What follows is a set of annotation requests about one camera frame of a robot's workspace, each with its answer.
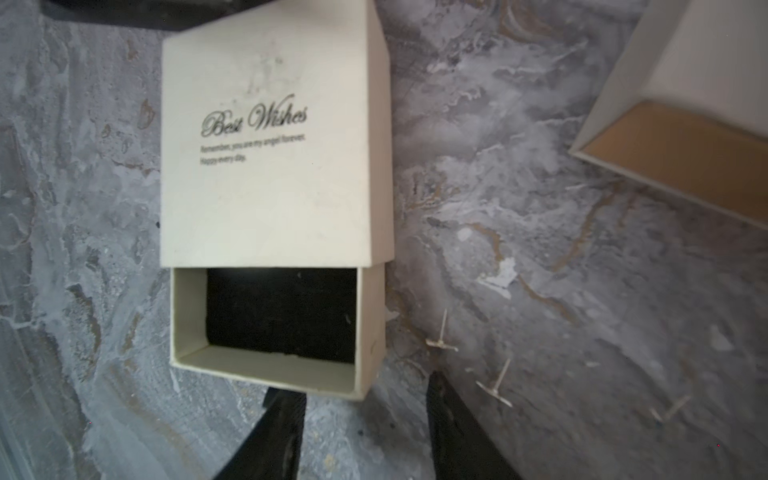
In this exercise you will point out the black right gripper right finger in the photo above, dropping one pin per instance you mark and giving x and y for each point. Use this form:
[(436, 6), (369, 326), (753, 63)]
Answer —
[(461, 449)]

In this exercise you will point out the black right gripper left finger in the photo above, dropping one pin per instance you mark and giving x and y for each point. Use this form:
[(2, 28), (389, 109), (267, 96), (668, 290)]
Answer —
[(273, 448)]

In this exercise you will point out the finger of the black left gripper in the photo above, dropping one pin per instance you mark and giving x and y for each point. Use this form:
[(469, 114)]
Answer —
[(163, 15)]

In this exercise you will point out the cream drawer jewelry box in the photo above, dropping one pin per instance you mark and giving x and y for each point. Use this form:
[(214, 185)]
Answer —
[(277, 205)]

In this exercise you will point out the cream small gift box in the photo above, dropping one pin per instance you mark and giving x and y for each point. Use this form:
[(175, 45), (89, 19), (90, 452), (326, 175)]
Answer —
[(685, 107)]

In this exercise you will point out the gold stud earring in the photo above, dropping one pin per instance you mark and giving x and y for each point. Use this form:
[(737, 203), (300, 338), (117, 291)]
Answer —
[(440, 342), (493, 389)]

